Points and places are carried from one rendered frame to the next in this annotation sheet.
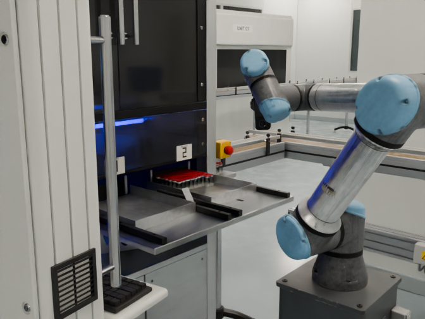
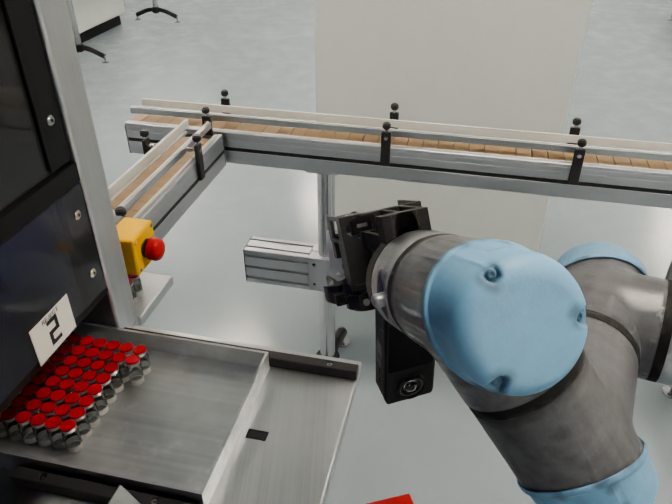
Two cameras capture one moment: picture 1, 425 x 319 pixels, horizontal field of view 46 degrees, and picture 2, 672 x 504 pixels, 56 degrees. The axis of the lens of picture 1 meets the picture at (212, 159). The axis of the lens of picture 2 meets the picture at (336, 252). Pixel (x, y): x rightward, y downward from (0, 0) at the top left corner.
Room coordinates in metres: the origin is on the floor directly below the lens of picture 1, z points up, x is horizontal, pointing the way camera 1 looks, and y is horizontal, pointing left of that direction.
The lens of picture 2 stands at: (1.19, 0.09, 1.58)
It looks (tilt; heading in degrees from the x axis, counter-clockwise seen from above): 34 degrees down; 331
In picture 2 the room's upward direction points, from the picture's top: straight up
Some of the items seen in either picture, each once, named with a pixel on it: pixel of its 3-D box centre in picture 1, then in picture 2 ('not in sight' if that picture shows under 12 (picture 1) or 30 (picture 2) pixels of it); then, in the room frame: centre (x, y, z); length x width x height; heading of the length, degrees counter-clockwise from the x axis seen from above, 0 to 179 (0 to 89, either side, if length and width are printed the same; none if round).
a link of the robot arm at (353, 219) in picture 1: (340, 222); not in sight; (1.30, -0.35, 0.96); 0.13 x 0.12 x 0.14; 125
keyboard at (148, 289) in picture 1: (76, 279); not in sight; (1.25, 0.36, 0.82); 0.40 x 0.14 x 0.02; 59
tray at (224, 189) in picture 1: (200, 186); (129, 402); (1.90, 0.04, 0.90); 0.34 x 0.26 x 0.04; 48
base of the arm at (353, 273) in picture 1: (340, 262); not in sight; (1.31, -0.35, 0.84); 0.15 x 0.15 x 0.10
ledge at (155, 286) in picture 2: (215, 174); (123, 294); (2.20, -0.01, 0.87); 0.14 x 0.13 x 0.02; 48
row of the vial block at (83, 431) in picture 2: (193, 182); (102, 394); (1.93, 0.08, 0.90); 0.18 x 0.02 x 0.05; 138
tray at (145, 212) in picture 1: (132, 206); not in sight; (1.64, 0.27, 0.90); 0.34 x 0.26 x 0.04; 48
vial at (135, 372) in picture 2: (207, 180); (134, 370); (1.95, 0.02, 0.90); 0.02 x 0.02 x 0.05
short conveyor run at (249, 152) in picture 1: (236, 152); (139, 196); (2.47, -0.12, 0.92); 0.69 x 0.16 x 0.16; 138
